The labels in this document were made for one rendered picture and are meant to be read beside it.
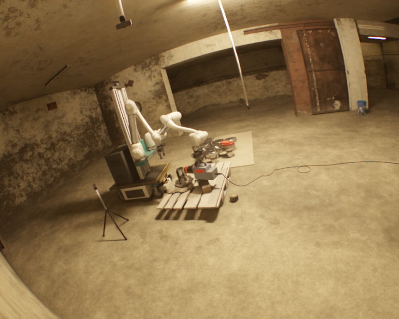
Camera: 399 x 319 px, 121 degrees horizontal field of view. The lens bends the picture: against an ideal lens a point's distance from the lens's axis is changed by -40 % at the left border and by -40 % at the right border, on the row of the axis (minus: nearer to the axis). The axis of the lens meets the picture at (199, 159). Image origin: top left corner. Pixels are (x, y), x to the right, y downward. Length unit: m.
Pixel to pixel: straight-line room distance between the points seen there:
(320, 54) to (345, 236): 5.29
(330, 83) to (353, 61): 1.11
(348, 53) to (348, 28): 0.83
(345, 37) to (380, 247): 5.82
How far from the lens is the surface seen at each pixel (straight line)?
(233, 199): 2.32
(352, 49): 6.70
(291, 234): 1.85
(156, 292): 1.72
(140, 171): 2.92
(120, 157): 2.85
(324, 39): 6.44
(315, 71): 6.17
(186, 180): 2.68
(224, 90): 11.34
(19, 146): 6.30
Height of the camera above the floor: 1.35
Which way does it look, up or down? 20 degrees down
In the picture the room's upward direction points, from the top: 15 degrees counter-clockwise
